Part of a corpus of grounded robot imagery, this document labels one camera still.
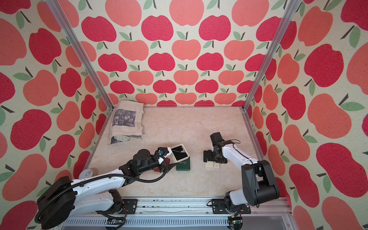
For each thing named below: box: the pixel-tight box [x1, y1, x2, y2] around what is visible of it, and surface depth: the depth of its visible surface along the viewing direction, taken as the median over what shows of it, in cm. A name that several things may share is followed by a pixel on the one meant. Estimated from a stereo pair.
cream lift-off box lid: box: [204, 161, 220, 169], surface depth 88 cm
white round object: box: [78, 168, 93, 180], surface depth 82 cm
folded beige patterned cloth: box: [107, 99, 145, 146], surface depth 106 cm
